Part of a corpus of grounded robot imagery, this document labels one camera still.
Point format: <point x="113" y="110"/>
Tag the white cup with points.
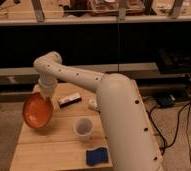
<point x="83" y="129"/>

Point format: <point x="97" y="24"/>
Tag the black case on shelf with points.
<point x="174" y="61"/>

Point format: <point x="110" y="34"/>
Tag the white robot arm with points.
<point x="130" y="137"/>

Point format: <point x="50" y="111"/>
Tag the small white object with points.
<point x="93" y="105"/>

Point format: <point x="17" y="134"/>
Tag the black power adapter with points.
<point x="164" y="101"/>

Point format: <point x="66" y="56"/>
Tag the wooden table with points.
<point x="56" y="147"/>

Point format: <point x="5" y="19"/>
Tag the black and white box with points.
<point x="68" y="100"/>

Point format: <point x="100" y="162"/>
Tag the long metal shelf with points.
<point x="28" y="75"/>

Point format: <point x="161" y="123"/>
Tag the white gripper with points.
<point x="47" y="90"/>

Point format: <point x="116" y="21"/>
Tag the orange ceramic bowl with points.
<point x="37" y="111"/>

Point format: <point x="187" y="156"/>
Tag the blue sponge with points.
<point x="96" y="156"/>

